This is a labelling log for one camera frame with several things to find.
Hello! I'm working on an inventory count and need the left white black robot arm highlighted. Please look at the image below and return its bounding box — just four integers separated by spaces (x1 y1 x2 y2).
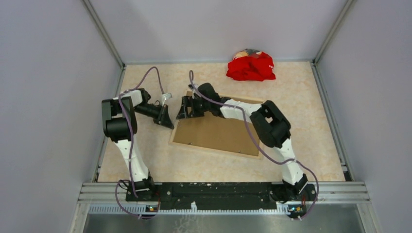
102 88 174 201

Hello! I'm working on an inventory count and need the aluminium rail front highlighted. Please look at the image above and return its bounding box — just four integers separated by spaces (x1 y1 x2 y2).
70 182 381 233

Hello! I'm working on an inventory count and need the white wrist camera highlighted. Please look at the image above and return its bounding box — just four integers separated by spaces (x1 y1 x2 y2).
161 93 172 105
188 84 199 93

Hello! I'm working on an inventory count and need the wooden picture frame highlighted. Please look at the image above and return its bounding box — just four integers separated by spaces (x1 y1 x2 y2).
169 90 265 160

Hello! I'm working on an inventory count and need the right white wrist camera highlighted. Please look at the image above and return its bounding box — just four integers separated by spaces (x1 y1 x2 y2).
188 84 199 93

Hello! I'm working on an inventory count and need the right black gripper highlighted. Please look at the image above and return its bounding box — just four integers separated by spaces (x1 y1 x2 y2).
177 96 211 119

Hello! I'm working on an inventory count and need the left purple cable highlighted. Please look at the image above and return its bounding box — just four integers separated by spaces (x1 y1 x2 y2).
115 67 166 220

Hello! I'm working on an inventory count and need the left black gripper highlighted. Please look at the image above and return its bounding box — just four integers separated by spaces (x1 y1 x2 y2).
134 103 174 129

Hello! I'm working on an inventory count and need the brown cardboard backing board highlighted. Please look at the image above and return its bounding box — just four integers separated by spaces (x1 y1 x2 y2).
172 93 262 157

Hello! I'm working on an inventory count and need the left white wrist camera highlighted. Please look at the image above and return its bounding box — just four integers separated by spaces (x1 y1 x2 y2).
161 93 172 105

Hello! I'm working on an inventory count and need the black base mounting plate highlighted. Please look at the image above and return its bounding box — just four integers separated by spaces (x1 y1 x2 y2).
125 182 316 211

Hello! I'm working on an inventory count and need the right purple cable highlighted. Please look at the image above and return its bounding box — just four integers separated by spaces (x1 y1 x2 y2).
188 70 319 220

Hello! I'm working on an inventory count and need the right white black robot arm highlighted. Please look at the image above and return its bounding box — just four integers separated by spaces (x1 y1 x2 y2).
176 83 319 203

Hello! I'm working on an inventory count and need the purple cable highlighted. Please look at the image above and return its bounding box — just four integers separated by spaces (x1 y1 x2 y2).
188 70 319 220
115 67 166 220

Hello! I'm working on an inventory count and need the red cloth bundle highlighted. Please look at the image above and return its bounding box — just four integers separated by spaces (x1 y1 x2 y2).
226 49 276 82

